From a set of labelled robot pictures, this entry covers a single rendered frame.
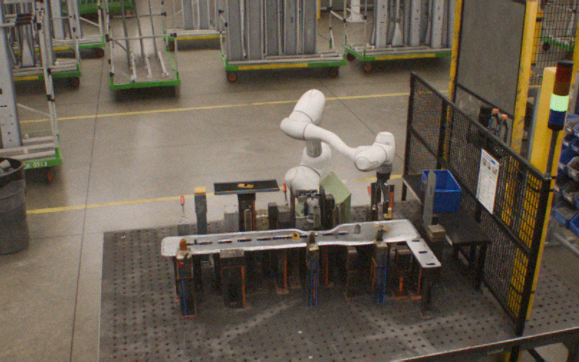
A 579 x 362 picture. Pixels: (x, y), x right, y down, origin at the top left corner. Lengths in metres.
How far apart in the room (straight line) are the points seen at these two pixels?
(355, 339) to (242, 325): 0.57
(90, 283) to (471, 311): 2.89
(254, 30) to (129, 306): 7.20
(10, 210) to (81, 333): 1.41
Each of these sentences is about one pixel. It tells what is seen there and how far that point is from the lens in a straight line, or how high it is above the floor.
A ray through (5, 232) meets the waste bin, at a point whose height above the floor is 0.21.
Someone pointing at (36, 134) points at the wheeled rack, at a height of 0.28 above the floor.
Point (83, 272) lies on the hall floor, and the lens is 5.32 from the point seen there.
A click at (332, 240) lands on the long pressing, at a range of 3.47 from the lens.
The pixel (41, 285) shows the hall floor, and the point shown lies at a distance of 5.26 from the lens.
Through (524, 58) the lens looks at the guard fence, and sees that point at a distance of 5.28.
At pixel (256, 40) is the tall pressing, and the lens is 10.26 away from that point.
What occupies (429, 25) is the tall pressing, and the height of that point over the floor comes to 0.66.
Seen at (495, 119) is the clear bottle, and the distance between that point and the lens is 3.67.
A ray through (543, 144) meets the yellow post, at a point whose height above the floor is 1.66.
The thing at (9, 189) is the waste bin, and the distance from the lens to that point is 5.50.
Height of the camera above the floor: 2.69
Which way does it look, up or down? 24 degrees down
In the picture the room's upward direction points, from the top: straight up
